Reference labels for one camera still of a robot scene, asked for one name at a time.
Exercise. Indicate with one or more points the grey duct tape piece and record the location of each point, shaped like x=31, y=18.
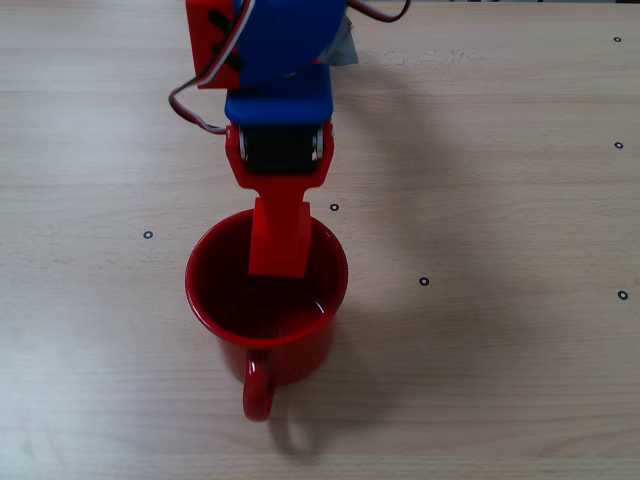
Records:
x=345, y=50

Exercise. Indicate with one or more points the red enamel mug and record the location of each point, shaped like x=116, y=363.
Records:
x=280, y=350

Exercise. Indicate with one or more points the blue gripper, black servo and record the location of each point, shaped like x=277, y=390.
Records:
x=278, y=150

